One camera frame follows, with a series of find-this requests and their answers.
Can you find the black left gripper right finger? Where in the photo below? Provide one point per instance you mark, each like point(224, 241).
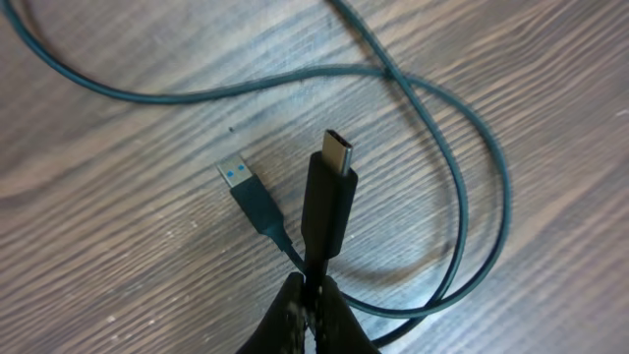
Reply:
point(336, 330)

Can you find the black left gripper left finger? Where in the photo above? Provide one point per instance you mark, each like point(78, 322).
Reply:
point(282, 329)

